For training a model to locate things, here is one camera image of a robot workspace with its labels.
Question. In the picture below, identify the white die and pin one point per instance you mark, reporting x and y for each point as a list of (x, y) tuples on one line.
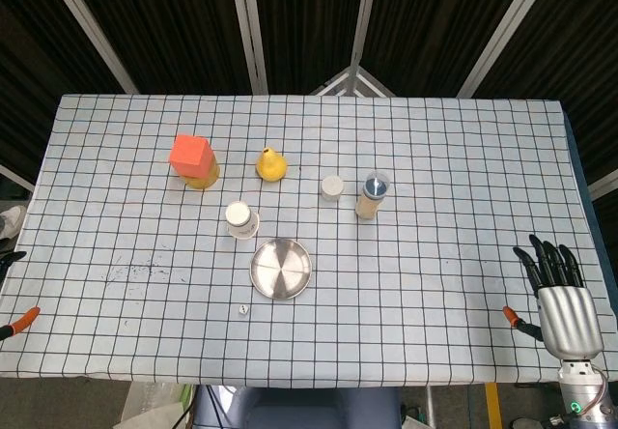
[(243, 309)]

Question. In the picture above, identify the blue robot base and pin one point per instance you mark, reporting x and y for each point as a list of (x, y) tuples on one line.
[(299, 409)]

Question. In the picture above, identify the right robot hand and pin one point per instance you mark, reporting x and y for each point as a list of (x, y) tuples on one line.
[(570, 318)]

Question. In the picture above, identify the white partition frame post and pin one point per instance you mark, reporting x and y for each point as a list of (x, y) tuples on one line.
[(364, 13), (248, 28), (90, 28), (505, 30)]

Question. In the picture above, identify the white frame floor bar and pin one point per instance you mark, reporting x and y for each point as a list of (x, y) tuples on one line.
[(17, 178), (603, 185)]

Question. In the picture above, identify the white paper cup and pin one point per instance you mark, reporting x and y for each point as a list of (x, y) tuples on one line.
[(240, 221)]

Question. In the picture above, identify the round steel plate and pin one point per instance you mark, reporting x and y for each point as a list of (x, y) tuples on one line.
[(281, 268)]

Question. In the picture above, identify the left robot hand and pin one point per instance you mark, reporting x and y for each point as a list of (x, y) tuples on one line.
[(24, 320)]

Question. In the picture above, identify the white triangular frame foot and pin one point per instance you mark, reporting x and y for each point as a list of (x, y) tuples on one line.
[(355, 78)]

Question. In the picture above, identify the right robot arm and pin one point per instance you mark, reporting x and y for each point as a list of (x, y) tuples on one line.
[(586, 390)]

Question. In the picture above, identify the blue checked tablecloth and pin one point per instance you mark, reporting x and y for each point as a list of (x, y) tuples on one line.
[(434, 303)]

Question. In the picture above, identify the orange cube block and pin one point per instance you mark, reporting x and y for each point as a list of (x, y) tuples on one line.
[(189, 153)]

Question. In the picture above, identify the white shoe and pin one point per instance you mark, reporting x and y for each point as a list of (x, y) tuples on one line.
[(12, 219)]

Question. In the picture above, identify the beige bottle with blue cap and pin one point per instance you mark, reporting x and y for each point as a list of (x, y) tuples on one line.
[(369, 202)]

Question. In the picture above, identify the yellow pear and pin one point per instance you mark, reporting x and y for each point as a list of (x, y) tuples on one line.
[(271, 165)]

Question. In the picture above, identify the small white jar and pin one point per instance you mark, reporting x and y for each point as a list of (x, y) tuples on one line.
[(332, 187)]

